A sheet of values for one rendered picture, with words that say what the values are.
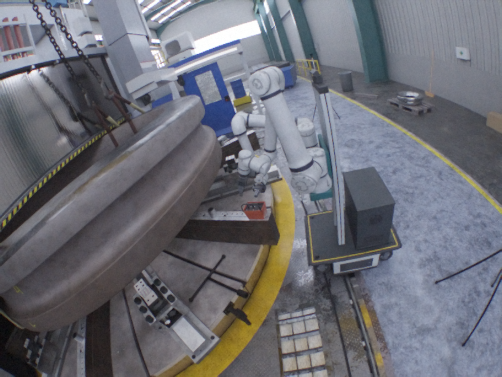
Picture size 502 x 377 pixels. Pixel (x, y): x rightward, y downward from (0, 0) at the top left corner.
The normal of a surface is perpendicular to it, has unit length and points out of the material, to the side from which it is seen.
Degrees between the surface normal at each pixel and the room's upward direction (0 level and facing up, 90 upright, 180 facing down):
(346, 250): 0
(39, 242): 90
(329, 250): 0
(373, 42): 90
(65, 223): 90
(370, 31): 90
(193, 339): 0
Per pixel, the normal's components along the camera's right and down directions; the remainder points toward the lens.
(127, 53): 0.02, 0.56
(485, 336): -0.30, -0.79
